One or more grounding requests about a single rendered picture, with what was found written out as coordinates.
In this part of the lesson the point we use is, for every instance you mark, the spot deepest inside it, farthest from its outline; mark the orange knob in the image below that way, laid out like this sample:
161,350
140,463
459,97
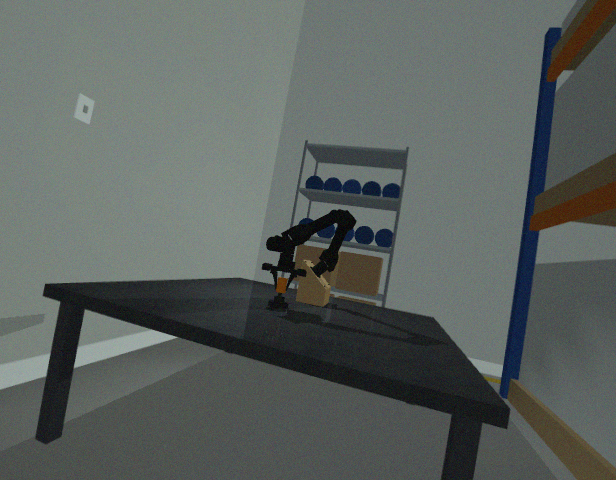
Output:
281,285

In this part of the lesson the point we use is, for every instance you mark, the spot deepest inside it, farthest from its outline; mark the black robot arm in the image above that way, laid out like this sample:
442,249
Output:
302,232

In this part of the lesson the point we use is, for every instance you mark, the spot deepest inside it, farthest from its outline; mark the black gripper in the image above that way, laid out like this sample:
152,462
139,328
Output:
300,272

